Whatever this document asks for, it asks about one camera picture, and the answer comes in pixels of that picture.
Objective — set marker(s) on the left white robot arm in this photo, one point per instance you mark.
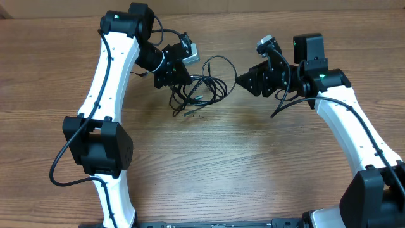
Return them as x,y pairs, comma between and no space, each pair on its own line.
95,137

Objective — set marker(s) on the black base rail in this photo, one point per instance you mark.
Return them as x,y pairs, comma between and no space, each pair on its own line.
221,224

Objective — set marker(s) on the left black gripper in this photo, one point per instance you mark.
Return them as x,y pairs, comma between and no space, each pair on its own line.
173,76

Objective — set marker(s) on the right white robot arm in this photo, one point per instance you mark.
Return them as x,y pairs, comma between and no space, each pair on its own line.
375,196

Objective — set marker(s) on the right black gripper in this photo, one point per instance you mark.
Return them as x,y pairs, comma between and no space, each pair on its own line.
256,76

